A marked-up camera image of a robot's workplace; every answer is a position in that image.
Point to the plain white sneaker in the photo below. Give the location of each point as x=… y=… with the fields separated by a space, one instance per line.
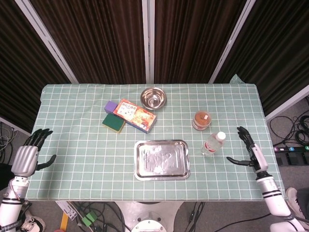
x=293 y=199

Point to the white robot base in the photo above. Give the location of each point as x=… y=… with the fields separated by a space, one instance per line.
x=150 y=217

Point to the clear plastic water bottle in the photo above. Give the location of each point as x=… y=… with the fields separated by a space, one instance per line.
x=213 y=143

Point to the green checkered tablecloth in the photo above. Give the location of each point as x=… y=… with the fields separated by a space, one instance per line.
x=96 y=154

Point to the rectangular steel tray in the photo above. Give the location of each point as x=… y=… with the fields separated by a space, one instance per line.
x=162 y=159

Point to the purple block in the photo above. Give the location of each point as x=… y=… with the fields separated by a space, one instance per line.
x=110 y=106

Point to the green and yellow sponge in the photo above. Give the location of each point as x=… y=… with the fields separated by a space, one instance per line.
x=113 y=122

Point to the orange snack box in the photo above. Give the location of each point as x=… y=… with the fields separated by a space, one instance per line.
x=137 y=116

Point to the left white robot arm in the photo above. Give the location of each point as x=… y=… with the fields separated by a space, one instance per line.
x=11 y=200

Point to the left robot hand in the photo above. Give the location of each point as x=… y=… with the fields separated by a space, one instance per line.
x=25 y=158

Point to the yellow tape strip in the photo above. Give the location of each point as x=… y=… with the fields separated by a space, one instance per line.
x=64 y=221

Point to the green plug block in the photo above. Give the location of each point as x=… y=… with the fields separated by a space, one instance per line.
x=88 y=217

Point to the clear jar with brown lid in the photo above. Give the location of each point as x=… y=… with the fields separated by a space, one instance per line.
x=202 y=120

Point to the steel bowl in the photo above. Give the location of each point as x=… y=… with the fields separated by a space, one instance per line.
x=153 y=98

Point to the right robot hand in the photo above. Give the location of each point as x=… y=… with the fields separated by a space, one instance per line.
x=252 y=151

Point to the white sneaker with black trim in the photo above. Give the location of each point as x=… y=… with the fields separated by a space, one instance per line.
x=32 y=222

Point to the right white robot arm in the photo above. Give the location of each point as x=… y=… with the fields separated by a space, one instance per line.
x=275 y=199

